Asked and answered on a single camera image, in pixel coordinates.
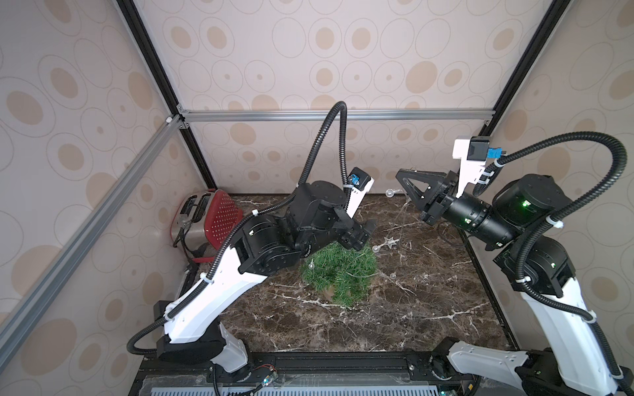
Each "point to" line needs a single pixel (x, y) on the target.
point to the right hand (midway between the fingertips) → (408, 173)
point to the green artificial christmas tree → (347, 275)
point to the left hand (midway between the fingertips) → (370, 211)
